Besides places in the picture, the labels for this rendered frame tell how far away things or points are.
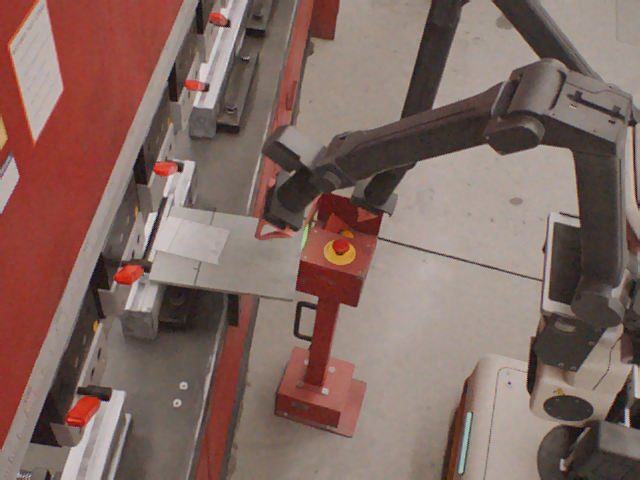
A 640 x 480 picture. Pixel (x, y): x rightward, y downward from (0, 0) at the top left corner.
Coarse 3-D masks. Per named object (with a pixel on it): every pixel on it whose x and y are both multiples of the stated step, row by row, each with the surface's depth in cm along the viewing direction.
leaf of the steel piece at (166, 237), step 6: (168, 222) 141; (174, 222) 141; (180, 222) 141; (168, 228) 140; (174, 228) 140; (162, 234) 139; (168, 234) 139; (174, 234) 139; (162, 240) 138; (168, 240) 138; (156, 246) 137; (162, 246) 137; (168, 246) 137
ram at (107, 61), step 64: (0, 0) 56; (64, 0) 69; (128, 0) 89; (0, 64) 58; (64, 64) 71; (128, 64) 93; (64, 128) 74; (128, 128) 98; (64, 192) 77; (0, 256) 63; (64, 256) 80; (0, 320) 65; (0, 384) 67; (0, 448) 68
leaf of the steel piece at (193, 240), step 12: (180, 228) 140; (192, 228) 141; (204, 228) 141; (216, 228) 141; (180, 240) 139; (192, 240) 139; (204, 240) 139; (216, 240) 139; (228, 240) 138; (168, 252) 137; (180, 252) 137; (192, 252) 137; (204, 252) 137; (216, 252) 138; (216, 264) 136
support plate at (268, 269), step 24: (192, 216) 143; (216, 216) 143; (240, 216) 144; (240, 240) 140; (264, 240) 141; (288, 240) 141; (168, 264) 135; (192, 264) 136; (240, 264) 137; (264, 264) 137; (288, 264) 138; (216, 288) 133; (240, 288) 133; (264, 288) 134; (288, 288) 134
